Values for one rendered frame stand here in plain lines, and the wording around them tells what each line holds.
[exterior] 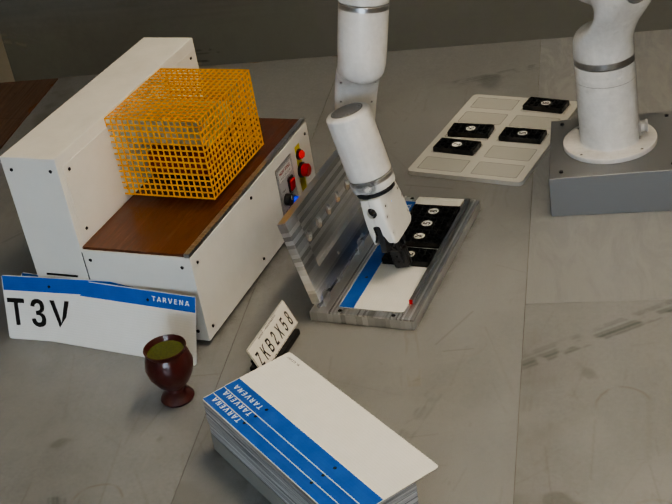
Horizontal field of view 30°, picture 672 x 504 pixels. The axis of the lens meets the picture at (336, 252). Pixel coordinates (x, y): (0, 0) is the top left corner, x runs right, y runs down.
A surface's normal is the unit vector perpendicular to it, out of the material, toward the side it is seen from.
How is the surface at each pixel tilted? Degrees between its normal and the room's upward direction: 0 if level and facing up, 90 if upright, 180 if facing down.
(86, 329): 69
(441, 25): 90
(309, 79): 0
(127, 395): 0
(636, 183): 90
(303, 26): 90
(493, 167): 0
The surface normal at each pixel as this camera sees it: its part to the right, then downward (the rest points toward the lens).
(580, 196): -0.16, 0.53
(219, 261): 0.92, 0.07
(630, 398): -0.15, -0.84
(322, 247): 0.86, -0.13
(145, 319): -0.45, 0.18
